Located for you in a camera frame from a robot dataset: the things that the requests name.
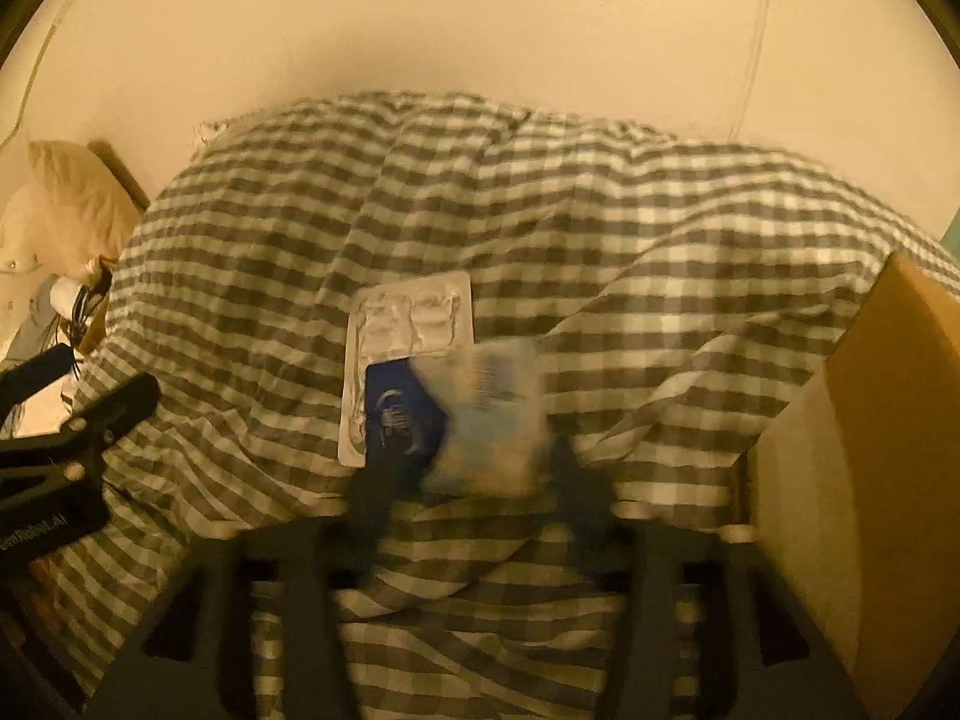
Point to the silver blister pack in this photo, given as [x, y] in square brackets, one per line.
[409, 315]

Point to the floral patterned sheet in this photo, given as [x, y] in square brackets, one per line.
[212, 131]

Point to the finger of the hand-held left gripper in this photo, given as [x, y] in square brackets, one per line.
[34, 375]
[112, 412]

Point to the pale blue packet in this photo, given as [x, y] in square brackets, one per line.
[487, 420]

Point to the cream cushion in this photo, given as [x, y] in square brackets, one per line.
[34, 262]

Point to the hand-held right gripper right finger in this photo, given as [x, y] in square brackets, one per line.
[583, 499]

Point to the beige pillow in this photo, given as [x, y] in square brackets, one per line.
[75, 195]

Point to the grey white checked blanket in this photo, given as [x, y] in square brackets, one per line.
[525, 225]

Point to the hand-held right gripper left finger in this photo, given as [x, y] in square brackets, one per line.
[379, 514]

